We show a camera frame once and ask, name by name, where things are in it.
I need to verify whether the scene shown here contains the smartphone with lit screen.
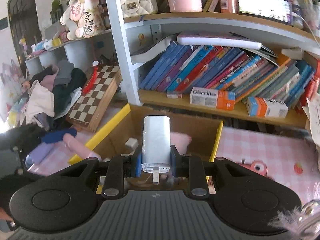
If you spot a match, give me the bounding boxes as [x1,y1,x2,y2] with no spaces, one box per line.
[237,0,293,25]

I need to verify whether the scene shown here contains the orange white carton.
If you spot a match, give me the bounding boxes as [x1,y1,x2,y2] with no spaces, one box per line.
[190,87,236,110]
[246,97,289,119]

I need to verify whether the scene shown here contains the lavender garment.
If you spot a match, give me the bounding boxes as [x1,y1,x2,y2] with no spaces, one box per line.
[29,142,54,165]

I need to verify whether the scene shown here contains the pink checked desktop cloth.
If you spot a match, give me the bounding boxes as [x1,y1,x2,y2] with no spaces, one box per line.
[26,107,320,205]

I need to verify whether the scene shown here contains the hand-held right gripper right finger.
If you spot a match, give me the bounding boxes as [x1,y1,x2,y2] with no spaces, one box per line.
[170,146,273,198]

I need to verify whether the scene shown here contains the pile of clothes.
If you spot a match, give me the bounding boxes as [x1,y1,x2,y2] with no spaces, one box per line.
[24,59,88,130]

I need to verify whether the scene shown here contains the pink plush toy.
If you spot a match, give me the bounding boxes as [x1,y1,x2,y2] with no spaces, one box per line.
[170,132,192,154]

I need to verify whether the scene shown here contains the white plug charger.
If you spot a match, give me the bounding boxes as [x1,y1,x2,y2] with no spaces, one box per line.
[141,116,172,183]

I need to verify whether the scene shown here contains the thick white-paged book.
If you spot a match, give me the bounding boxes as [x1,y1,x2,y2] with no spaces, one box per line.
[130,35,179,65]

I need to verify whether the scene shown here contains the fuzzy charm keychain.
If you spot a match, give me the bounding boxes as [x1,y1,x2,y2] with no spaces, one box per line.
[267,200,320,240]

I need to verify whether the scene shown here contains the small cream box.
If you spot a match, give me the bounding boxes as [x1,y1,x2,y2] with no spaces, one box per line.
[281,47,304,60]

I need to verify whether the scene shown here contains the white flat panel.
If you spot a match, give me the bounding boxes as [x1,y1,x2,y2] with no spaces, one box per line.
[176,32,262,51]

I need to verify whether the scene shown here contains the wooden chessboard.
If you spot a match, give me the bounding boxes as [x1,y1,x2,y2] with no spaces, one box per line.
[66,65,123,133]

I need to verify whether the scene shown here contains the small white plastic case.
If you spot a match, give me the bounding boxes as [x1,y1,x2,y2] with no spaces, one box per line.
[124,137,139,151]

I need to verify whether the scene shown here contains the red tassel ornament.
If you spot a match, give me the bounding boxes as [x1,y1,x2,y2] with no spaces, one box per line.
[82,60,100,94]

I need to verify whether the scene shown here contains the yellow cardboard box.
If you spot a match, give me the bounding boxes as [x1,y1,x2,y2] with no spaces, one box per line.
[69,102,224,195]

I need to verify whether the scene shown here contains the row of colourful books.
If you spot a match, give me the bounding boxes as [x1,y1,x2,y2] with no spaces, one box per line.
[139,41,317,108]

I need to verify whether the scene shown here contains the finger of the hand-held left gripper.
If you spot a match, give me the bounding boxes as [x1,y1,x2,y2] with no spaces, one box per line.
[41,128,78,144]
[0,124,46,153]

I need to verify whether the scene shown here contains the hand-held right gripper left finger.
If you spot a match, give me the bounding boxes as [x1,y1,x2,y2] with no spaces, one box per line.
[61,152,143,198]

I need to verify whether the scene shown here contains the white wooden bookshelf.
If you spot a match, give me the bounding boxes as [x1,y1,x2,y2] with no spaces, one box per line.
[24,0,320,130]

